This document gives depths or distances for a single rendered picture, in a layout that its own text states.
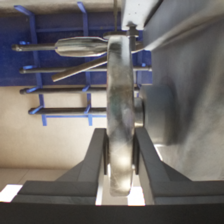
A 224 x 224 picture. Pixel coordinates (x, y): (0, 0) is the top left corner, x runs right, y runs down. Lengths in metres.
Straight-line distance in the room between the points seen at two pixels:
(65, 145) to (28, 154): 0.98
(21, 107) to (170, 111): 3.80
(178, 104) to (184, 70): 0.04
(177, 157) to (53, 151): 3.86
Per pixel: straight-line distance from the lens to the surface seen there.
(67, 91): 3.02
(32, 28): 3.54
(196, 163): 0.20
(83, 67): 0.43
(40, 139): 4.00
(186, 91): 0.18
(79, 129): 3.58
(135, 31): 0.35
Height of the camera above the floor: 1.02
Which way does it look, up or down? 16 degrees up
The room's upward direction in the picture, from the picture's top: 179 degrees clockwise
